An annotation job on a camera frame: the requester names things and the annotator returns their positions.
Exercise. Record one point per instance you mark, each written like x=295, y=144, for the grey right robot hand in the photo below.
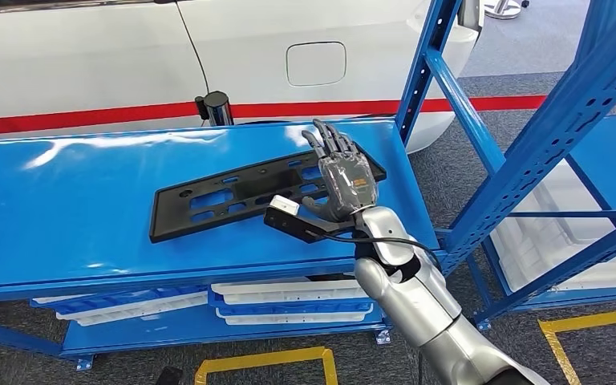
x=350, y=180

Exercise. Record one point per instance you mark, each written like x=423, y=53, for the long black plastic panel part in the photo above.
x=164, y=223

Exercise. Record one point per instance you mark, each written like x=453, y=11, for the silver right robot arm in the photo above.
x=419, y=308

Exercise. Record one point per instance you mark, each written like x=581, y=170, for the blue plastic crate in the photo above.
x=143, y=295
x=297, y=308

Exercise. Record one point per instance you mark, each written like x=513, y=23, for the yellow floor tape square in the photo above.
x=265, y=360

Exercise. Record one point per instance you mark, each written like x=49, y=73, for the silver stand base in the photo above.
x=504, y=8

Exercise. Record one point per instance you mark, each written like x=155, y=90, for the white car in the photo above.
x=101, y=53

